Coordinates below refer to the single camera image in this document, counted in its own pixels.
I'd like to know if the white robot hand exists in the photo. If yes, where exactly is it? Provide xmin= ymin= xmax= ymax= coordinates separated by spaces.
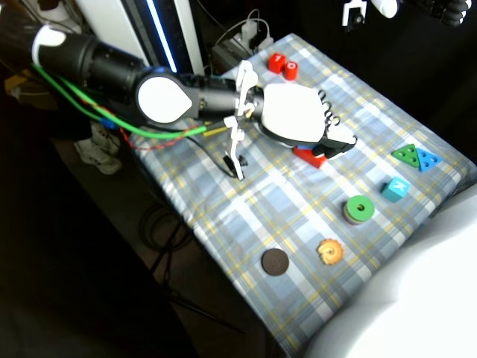
xmin=372 ymin=0 xmax=473 ymax=28
xmin=258 ymin=82 xmax=358 ymax=161

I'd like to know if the red rectangular block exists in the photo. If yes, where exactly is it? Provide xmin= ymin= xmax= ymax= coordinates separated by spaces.
xmin=293 ymin=145 xmax=328 ymax=169

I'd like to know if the green triangle block with holes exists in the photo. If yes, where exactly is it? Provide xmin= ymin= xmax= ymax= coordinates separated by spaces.
xmin=391 ymin=143 xmax=421 ymax=168

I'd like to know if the blue triangle block with holes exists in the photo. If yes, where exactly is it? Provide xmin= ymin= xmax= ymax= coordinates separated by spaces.
xmin=415 ymin=148 xmax=443 ymax=173

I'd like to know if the red cylinder with letter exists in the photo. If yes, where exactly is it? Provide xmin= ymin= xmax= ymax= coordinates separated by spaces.
xmin=282 ymin=60 xmax=299 ymax=81

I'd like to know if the red cube with numeral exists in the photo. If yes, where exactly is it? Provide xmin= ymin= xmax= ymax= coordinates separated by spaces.
xmin=267 ymin=52 xmax=287 ymax=75

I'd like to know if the white power strip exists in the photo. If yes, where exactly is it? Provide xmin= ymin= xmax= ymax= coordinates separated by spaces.
xmin=238 ymin=20 xmax=275 ymax=51

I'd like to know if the grey box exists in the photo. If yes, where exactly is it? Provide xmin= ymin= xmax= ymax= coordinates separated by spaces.
xmin=211 ymin=37 xmax=250 ymax=66

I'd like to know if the blue plaid tablecloth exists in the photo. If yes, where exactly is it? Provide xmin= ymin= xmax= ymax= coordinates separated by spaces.
xmin=132 ymin=33 xmax=469 ymax=357

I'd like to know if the teal letter K cube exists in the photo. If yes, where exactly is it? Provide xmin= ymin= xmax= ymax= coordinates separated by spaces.
xmin=380 ymin=177 xmax=413 ymax=204

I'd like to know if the tan flower biscuit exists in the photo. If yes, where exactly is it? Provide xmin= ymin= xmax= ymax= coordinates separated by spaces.
xmin=317 ymin=238 xmax=344 ymax=266

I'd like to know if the dark brown sandwich cookie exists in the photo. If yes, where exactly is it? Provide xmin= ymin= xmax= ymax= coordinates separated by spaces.
xmin=261 ymin=248 xmax=290 ymax=277

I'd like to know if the black tripod stand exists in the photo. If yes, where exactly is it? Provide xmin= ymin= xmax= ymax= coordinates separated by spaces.
xmin=141 ymin=208 xmax=247 ymax=335

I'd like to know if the white lumpy floor object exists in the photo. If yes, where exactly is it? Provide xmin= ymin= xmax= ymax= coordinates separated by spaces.
xmin=73 ymin=124 xmax=123 ymax=175

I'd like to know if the white column with blue light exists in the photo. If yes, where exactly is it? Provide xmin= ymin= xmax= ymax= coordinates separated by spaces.
xmin=74 ymin=0 xmax=206 ymax=75

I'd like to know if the white rounded surface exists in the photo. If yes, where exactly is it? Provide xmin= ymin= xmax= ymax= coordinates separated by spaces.
xmin=303 ymin=193 xmax=477 ymax=358

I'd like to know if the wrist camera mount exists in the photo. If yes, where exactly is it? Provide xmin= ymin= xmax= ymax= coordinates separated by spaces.
xmin=341 ymin=0 xmax=368 ymax=28
xmin=222 ymin=115 xmax=249 ymax=182

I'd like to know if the green ring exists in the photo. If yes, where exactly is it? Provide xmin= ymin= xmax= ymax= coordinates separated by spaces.
xmin=344 ymin=195 xmax=376 ymax=222

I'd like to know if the green cable of arm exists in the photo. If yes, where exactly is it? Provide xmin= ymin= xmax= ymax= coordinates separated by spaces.
xmin=31 ymin=65 xmax=208 ymax=141

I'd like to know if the red wire of arm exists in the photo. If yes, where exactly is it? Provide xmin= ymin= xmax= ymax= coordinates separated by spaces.
xmin=92 ymin=106 xmax=198 ymax=152

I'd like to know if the black coiled cable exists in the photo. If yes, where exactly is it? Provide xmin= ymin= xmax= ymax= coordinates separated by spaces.
xmin=139 ymin=203 xmax=195 ymax=258

